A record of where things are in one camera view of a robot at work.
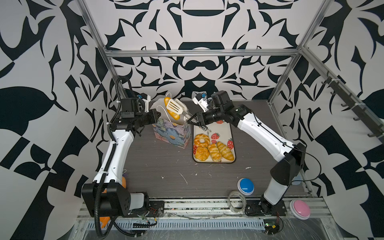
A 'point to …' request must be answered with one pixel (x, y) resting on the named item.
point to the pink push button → (300, 209)
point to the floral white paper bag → (177, 132)
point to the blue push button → (245, 186)
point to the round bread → (201, 153)
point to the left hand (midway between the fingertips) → (159, 111)
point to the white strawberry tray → (221, 132)
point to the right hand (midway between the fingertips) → (190, 120)
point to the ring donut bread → (197, 140)
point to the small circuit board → (271, 226)
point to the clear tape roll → (244, 201)
